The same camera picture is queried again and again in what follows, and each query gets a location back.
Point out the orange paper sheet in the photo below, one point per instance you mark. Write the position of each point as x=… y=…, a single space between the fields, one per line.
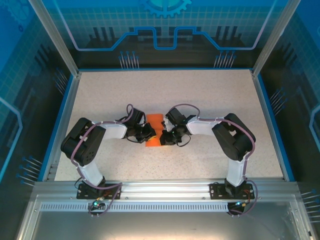
x=153 y=118

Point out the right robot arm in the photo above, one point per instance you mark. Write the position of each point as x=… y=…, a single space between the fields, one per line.
x=235 y=140

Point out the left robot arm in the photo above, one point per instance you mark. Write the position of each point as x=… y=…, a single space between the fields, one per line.
x=85 y=142

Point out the metal sheet panel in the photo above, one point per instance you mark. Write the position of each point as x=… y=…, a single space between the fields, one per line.
x=160 y=226

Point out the aluminium rail beam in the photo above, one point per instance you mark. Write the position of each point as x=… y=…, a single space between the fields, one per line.
x=162 y=187

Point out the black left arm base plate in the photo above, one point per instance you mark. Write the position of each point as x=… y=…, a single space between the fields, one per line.
x=112 y=191

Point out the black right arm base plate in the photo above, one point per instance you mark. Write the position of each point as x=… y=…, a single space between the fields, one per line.
x=216 y=191

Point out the aluminium side rail blue trim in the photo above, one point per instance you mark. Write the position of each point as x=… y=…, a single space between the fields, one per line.
x=269 y=125
x=63 y=125

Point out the aluminium enclosure post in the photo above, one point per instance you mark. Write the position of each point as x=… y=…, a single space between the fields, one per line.
x=272 y=40
x=57 y=40

